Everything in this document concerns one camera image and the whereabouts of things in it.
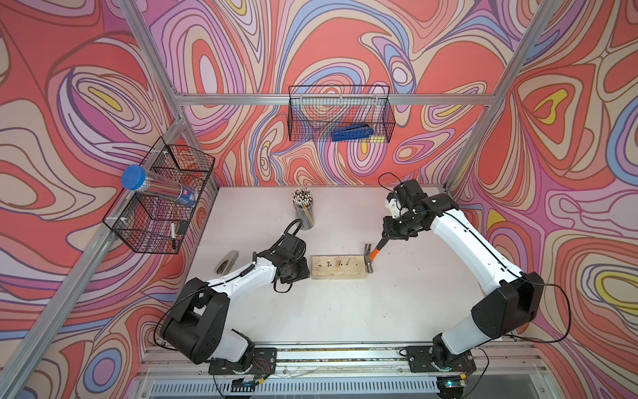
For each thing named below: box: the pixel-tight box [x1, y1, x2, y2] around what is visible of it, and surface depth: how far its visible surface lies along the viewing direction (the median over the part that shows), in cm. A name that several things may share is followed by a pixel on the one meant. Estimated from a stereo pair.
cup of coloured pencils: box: [292, 187, 315, 231], surface depth 95 cm
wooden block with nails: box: [310, 254, 368, 280], surface depth 91 cm
